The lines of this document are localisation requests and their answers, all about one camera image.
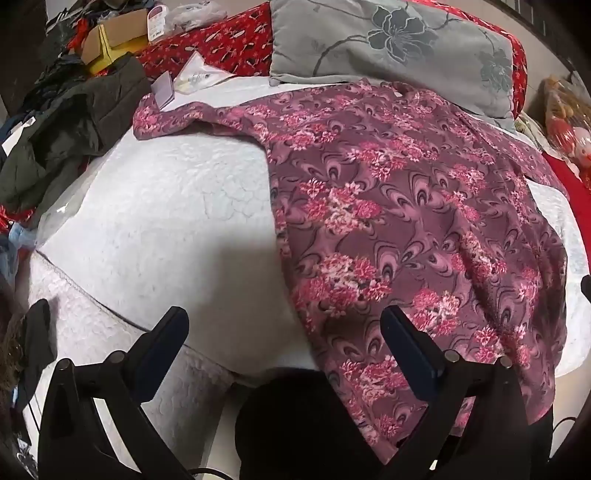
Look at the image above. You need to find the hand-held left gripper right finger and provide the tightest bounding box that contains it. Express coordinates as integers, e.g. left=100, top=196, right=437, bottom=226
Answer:
left=381, top=305, right=552, bottom=480

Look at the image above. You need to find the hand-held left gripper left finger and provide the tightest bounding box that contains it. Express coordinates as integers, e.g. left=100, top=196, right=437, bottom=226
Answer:
left=38, top=306, right=195, bottom=480

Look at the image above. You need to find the purple pink floral shirt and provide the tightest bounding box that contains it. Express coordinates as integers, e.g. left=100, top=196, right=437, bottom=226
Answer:
left=133, top=78, right=570, bottom=464

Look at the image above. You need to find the plain red cloth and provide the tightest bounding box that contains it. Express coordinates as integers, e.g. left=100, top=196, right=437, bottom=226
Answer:
left=541, top=151, right=591, bottom=217

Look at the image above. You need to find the dark cloth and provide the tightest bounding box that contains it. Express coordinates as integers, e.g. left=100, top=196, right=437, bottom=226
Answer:
left=17, top=299, right=58, bottom=398

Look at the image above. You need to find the white quilted bed cover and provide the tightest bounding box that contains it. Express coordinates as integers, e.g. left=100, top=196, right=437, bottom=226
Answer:
left=18, top=74, right=591, bottom=480

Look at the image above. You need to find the plush toy in plastic bag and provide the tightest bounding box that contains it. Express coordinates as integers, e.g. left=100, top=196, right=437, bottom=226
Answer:
left=538, top=76, right=591, bottom=169

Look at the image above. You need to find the light blue cloth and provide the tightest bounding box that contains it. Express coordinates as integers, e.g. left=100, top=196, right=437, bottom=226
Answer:
left=0, top=222, right=40, bottom=261

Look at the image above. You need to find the dark olive jacket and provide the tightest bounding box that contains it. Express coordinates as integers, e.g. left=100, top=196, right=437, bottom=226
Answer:
left=0, top=58, right=153, bottom=210

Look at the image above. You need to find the dark slatted panel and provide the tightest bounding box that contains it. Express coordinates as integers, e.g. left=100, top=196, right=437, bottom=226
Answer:
left=519, top=0, right=591, bottom=77

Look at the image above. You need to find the white plastic packet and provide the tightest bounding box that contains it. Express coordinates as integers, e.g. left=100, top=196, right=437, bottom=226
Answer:
left=173, top=51, right=232, bottom=95

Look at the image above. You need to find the yellow box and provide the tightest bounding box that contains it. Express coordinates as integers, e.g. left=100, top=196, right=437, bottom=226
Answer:
left=87, top=25, right=122, bottom=77

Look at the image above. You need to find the red floral blanket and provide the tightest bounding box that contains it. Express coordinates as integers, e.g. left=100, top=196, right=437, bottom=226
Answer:
left=137, top=1, right=528, bottom=118

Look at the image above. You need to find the grey floral pillow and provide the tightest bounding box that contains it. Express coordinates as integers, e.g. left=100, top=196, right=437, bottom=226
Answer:
left=269, top=0, right=520, bottom=132

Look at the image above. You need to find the brown cardboard box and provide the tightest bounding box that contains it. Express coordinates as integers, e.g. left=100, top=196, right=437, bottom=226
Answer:
left=81, top=7, right=155, bottom=65

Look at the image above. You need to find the pink white label packet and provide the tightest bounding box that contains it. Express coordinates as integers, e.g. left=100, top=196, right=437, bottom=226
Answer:
left=147, top=2, right=168, bottom=38

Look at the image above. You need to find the clear plastic bag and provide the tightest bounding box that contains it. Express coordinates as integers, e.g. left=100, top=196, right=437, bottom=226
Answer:
left=163, top=0, right=229, bottom=31

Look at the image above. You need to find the black cable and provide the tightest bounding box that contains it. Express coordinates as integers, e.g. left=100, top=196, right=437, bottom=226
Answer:
left=549, top=415, right=580, bottom=460

